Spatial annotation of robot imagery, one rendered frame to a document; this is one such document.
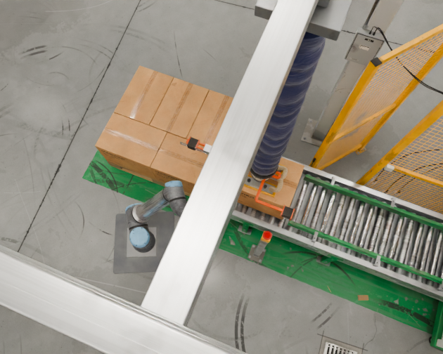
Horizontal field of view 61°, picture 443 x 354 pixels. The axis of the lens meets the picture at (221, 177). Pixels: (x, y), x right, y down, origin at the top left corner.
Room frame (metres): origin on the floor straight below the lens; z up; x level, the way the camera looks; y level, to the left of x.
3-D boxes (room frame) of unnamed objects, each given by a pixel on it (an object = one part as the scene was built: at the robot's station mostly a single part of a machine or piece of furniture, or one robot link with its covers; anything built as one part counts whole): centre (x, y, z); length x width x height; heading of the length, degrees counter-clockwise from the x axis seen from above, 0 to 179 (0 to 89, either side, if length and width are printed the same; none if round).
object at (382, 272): (0.42, -0.95, 0.50); 2.31 x 0.05 x 0.19; 66
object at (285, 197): (1.03, -0.34, 0.75); 0.60 x 0.40 x 0.40; 66
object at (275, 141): (1.03, -0.33, 2.22); 0.24 x 0.24 x 1.25
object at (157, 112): (1.74, 0.48, 0.34); 1.20 x 1.00 x 0.40; 66
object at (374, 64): (1.45, -1.22, 1.05); 0.87 x 0.10 x 2.10; 118
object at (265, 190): (0.94, -0.29, 0.97); 0.34 x 0.10 x 0.05; 66
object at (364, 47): (1.73, -1.06, 1.62); 0.20 x 0.05 x 0.30; 66
